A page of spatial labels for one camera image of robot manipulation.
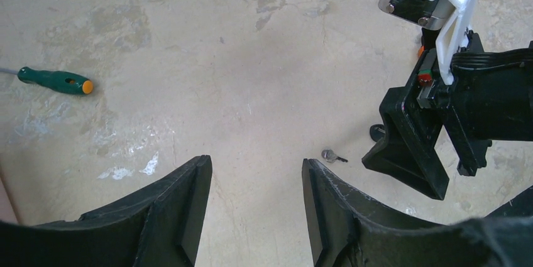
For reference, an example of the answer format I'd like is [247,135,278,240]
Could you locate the orange black padlock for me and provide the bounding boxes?
[369,124,386,143]

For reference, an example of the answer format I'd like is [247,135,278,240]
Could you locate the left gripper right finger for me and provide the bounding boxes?
[302,159,532,266]

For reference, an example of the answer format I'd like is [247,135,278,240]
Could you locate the small silver key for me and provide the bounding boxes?
[321,149,348,163]

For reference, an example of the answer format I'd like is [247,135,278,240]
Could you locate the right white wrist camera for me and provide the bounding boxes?
[378,0,477,85]

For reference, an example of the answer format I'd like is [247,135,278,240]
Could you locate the green handled screwdriver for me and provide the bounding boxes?
[1,67,94,95]

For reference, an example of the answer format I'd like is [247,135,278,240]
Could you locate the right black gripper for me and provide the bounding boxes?
[362,31,532,200]

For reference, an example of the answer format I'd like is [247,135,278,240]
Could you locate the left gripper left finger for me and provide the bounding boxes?
[1,155,212,266]

